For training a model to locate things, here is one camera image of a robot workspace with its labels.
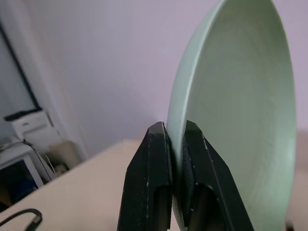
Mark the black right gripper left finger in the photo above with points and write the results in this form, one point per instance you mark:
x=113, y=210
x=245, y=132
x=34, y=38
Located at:
x=144, y=183

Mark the beige bin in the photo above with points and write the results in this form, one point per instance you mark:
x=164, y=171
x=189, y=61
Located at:
x=63, y=154

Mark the black framed whiteboard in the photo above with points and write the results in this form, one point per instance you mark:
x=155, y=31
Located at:
x=16, y=72

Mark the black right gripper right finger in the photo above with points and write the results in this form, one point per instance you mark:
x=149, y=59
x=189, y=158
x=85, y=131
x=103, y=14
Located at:
x=211, y=183

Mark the green plate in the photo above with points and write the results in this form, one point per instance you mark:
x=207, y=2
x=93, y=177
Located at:
x=240, y=108

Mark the white cabinet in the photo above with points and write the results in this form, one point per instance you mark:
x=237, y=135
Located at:
x=19, y=163

